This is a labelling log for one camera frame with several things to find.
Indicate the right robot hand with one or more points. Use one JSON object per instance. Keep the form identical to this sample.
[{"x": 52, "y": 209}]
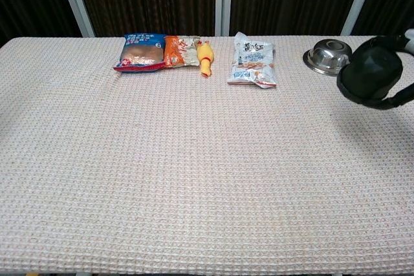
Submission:
[{"x": 393, "y": 102}]

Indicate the black dice cup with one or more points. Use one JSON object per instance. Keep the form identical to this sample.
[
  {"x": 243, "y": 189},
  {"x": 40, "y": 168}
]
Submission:
[{"x": 375, "y": 66}]

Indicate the black dice tray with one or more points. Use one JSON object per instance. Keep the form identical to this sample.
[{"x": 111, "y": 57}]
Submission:
[{"x": 344, "y": 87}]

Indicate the stainless steel bowl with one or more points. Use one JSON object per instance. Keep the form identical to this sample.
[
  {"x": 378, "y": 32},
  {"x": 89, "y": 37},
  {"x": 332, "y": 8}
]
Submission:
[{"x": 323, "y": 57}]

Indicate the white snack bag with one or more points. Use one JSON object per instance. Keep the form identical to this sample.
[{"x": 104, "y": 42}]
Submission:
[{"x": 252, "y": 62}]

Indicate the yellow rubber chicken toy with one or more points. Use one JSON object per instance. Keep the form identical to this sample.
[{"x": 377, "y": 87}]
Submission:
[{"x": 205, "y": 57}]

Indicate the orange snack bag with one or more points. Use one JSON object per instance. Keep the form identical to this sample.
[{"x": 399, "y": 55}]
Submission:
[{"x": 178, "y": 53}]

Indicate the pink waffle tablecloth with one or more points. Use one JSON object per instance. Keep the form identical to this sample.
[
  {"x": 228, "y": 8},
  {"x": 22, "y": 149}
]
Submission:
[{"x": 178, "y": 166}]

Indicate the blue snack bag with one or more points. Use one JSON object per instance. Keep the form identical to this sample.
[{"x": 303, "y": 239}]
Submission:
[{"x": 140, "y": 53}]

